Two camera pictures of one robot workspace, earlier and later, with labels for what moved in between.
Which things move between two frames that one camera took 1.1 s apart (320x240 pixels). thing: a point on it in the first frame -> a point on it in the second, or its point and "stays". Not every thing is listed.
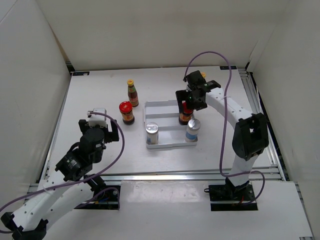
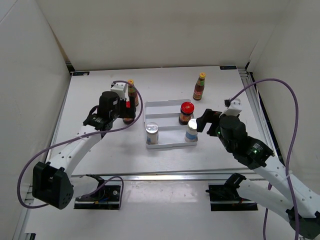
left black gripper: x=111 y=136 -> x=131 y=110
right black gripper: x=182 y=95 -> x=209 y=116
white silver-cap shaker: x=193 y=126 stays
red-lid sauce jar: x=125 y=108 stays
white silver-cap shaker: x=152 y=133 stays
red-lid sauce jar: x=186 y=115 stays
